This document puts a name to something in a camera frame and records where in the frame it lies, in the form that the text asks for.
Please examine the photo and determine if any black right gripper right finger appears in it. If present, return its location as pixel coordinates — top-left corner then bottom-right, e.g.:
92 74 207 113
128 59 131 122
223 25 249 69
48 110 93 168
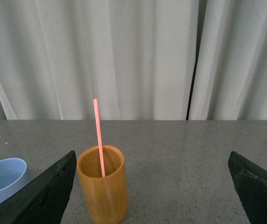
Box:
228 151 267 224

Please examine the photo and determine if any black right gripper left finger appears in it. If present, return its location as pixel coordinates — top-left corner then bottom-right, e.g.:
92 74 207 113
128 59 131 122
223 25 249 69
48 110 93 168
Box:
0 150 77 224

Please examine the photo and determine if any blue plastic cup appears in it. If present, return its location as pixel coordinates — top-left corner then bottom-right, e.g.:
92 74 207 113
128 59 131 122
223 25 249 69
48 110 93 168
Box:
0 158 32 204

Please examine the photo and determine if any pink chopstick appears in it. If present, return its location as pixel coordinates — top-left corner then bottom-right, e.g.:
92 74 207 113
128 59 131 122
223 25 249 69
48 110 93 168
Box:
93 98 106 177

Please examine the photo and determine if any brown bamboo holder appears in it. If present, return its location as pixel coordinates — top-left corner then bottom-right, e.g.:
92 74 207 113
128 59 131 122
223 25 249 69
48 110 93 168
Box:
77 145 128 224

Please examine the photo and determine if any white curtain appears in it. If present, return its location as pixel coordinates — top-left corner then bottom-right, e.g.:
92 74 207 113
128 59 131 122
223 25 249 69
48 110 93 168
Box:
0 0 267 120

